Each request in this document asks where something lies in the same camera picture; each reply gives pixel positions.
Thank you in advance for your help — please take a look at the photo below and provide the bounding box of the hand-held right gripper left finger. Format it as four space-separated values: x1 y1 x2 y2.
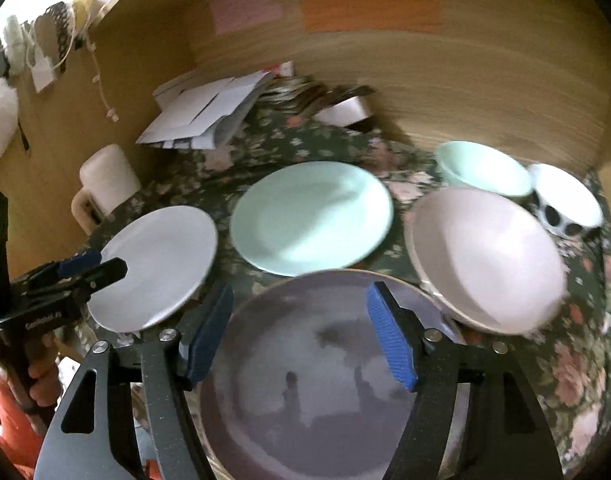
33 282 235 480

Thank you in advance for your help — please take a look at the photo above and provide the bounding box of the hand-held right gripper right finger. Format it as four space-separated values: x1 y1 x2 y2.
367 281 566 480

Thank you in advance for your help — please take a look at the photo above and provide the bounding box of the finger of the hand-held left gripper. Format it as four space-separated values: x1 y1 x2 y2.
28 258 129 311
13 251 104 293

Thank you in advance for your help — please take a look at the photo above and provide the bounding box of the small white plate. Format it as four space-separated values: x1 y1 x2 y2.
86 205 220 333

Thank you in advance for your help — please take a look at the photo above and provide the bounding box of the large grey plate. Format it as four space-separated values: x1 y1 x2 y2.
200 269 473 480

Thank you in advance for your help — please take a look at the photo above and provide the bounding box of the large white bowl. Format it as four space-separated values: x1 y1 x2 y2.
404 187 569 336

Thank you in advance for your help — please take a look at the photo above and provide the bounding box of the mint green plate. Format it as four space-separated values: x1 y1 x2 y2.
230 161 395 277

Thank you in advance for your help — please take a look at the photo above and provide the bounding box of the mint green bowl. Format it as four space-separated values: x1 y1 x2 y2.
434 141 535 200

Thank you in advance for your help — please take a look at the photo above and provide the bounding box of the person's left forearm orange sleeve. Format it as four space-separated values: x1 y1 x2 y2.
0 380 46 471

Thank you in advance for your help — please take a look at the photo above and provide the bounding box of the person's left hand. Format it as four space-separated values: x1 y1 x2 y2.
20 332 64 413

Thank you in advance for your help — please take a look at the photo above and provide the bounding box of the white mug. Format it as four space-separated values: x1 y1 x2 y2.
72 144 142 233

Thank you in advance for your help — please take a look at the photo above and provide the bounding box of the white envelope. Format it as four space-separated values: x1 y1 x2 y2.
153 76 236 111
136 77 272 147

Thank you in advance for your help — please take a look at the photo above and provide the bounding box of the white paper tag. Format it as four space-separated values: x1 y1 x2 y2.
28 45 57 93

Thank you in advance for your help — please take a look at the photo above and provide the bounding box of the dark floral tablecloth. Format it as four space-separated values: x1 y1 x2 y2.
80 105 611 480

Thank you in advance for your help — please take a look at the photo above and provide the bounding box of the white bowl with black dots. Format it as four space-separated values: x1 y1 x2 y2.
527 162 605 238

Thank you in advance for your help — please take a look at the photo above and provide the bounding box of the black lace trim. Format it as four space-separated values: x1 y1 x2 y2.
46 2 75 61

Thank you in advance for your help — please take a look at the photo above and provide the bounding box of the stack of magazines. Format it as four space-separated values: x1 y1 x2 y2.
258 62 336 116

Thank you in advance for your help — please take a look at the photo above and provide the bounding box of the pink sticky note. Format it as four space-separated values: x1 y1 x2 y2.
210 0 284 36

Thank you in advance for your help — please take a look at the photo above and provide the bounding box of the orange sticky note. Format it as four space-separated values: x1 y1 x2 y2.
302 0 442 33

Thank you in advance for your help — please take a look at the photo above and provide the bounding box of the white beaded cord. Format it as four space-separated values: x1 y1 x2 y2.
88 42 120 121

